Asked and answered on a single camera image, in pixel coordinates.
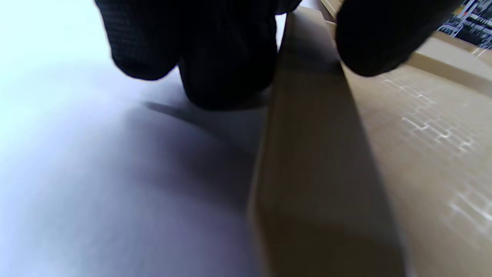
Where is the brown plastic food tray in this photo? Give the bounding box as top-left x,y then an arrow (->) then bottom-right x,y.
248,6 -> 492,277

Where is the person's left hand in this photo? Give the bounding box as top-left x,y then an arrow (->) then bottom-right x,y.
94,0 -> 462,110

